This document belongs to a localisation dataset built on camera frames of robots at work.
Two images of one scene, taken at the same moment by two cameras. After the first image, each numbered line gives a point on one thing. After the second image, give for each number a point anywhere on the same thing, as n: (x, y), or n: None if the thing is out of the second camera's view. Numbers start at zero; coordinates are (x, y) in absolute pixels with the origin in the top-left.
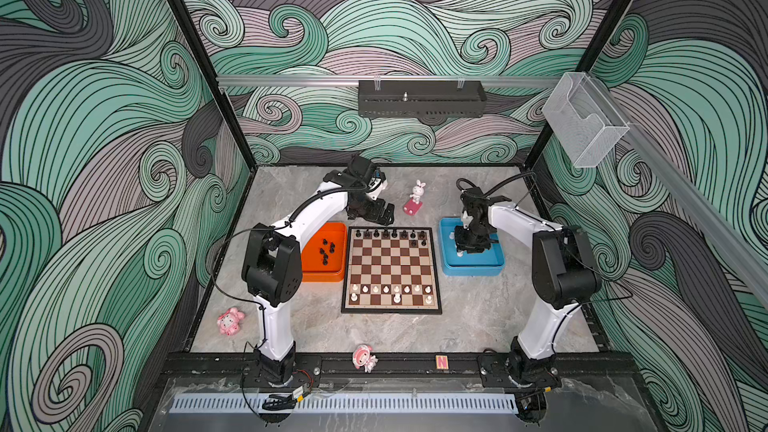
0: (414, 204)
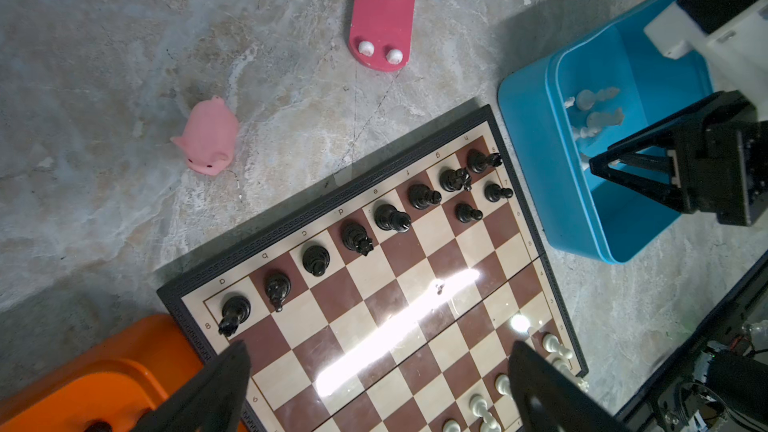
0: (382, 12)
